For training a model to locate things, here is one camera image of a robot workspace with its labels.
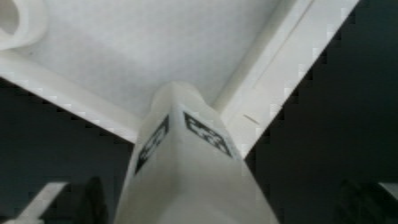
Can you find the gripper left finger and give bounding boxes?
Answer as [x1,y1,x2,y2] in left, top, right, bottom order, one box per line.
[8,176,109,224]

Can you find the white desk top tray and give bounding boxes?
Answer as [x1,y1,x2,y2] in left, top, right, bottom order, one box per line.
[0,0,360,151]

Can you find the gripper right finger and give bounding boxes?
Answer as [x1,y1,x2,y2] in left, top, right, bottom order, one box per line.
[336,180,398,224]

